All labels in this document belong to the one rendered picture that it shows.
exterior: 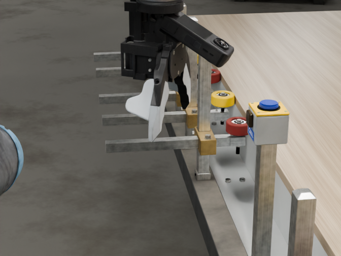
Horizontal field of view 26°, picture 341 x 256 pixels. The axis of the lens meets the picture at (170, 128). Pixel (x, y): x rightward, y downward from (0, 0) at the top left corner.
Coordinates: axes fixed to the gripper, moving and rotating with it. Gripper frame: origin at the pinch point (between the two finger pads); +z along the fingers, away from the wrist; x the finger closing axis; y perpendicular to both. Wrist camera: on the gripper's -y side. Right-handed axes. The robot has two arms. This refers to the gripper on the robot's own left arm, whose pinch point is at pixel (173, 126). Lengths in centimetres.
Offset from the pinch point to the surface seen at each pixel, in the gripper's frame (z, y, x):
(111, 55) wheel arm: 48, 94, -176
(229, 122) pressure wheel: 41, 20, -103
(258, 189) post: 27.7, -5.7, -36.7
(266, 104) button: 8.5, -6.3, -37.3
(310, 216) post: 19.8, -20.6, -14.7
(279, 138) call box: 15.3, -9.8, -36.4
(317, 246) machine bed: 55, -16, -64
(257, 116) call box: 10.2, -5.3, -34.1
